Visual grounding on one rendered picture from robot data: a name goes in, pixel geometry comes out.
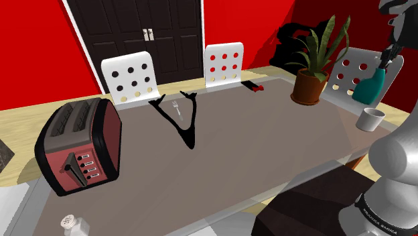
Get white chair with holes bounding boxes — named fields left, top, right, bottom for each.
left=321, top=46, right=405, bottom=115
left=100, top=51, right=161, bottom=111
left=204, top=42, right=245, bottom=89

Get teal spray bottle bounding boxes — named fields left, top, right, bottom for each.
left=352, top=66, right=387, bottom=105

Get white cup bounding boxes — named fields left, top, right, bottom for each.
left=355, top=107, right=386, bottom=132

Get potted plant in brown pot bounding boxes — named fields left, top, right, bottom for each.
left=285, top=14, right=352, bottom=106

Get black and red flat object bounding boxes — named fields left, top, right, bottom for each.
left=240, top=80, right=265, bottom=93

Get grey table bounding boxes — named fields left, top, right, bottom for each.
left=6, top=74, right=393, bottom=236

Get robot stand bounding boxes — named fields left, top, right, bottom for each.
left=251, top=166, right=376, bottom=236

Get black tongs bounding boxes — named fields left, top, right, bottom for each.
left=148, top=91, right=198, bottom=150

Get silver fork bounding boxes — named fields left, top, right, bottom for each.
left=171, top=100, right=184, bottom=121

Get dark double door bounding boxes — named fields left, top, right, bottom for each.
left=62, top=0, right=206, bottom=94

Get red and black toaster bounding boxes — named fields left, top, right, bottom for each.
left=33, top=97, right=123, bottom=197

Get white salt shaker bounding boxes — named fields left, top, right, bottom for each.
left=60, top=214, right=90, bottom=236

